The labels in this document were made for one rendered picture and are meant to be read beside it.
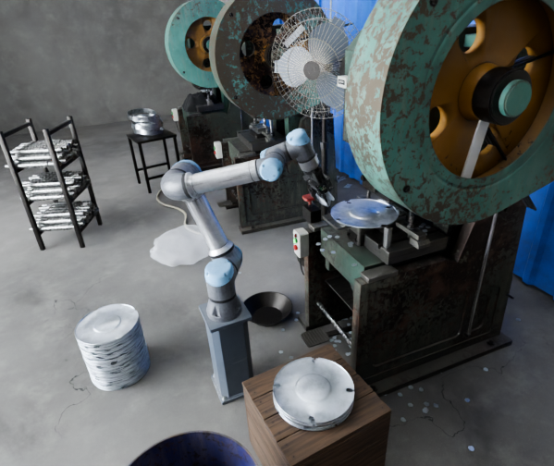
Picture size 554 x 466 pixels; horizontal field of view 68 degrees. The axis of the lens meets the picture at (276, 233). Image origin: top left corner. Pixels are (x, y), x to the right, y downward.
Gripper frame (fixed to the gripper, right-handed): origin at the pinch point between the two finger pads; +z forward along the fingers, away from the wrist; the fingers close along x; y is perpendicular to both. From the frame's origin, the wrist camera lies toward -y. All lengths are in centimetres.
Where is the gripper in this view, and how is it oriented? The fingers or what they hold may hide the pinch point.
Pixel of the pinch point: (326, 202)
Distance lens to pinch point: 171.7
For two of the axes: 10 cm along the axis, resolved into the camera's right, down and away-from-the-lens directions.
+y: 4.2, 4.0, -8.1
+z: 4.3, 7.0, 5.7
